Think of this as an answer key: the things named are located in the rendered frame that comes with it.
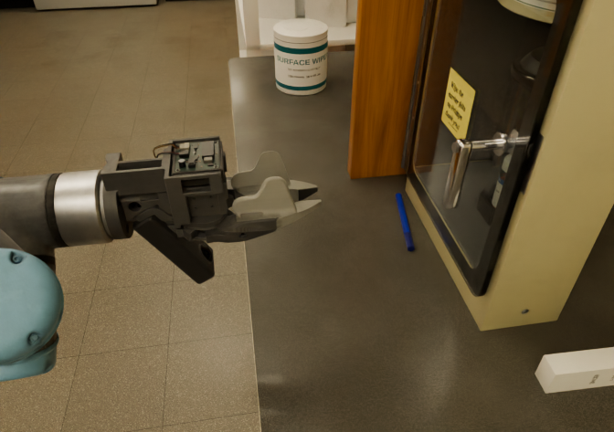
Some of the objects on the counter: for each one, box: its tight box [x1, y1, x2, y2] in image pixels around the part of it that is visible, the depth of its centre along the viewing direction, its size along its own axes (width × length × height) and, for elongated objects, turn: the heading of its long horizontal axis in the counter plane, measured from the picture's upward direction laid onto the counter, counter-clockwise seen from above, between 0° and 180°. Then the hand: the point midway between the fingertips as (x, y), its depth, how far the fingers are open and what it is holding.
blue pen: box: [396, 193, 415, 251], centre depth 83 cm, size 1×14×1 cm, turn 0°
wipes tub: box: [273, 18, 328, 96], centre depth 122 cm, size 13×13×15 cm
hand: (306, 202), depth 54 cm, fingers closed
